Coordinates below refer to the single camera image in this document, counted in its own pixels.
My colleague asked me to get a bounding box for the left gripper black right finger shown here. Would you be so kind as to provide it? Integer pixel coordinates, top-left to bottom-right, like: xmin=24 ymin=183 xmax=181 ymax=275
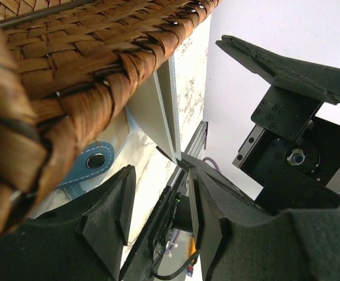
xmin=188 ymin=168 xmax=340 ymax=280

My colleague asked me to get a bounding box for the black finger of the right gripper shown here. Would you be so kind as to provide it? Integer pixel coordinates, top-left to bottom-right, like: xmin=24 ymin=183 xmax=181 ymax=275
xmin=155 ymin=145 xmax=226 ymax=182
xmin=216 ymin=35 xmax=340 ymax=105

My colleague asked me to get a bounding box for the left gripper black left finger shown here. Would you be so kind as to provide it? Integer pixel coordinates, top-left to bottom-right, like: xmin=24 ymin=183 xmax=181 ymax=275
xmin=0 ymin=165 xmax=136 ymax=280

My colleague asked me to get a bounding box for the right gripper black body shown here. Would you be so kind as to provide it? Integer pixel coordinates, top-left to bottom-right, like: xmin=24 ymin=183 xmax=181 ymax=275
xmin=233 ymin=86 xmax=340 ymax=211

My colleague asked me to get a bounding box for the blue leather card holder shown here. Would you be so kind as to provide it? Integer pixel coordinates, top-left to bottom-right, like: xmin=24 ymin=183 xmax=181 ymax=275
xmin=57 ymin=57 xmax=181 ymax=200

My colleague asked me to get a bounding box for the brown woven divided basket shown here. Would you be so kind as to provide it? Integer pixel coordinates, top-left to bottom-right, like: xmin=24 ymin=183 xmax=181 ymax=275
xmin=0 ymin=1 xmax=219 ymax=236

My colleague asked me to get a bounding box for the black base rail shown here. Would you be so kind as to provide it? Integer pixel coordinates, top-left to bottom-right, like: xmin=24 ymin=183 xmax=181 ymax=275
xmin=119 ymin=167 xmax=198 ymax=280

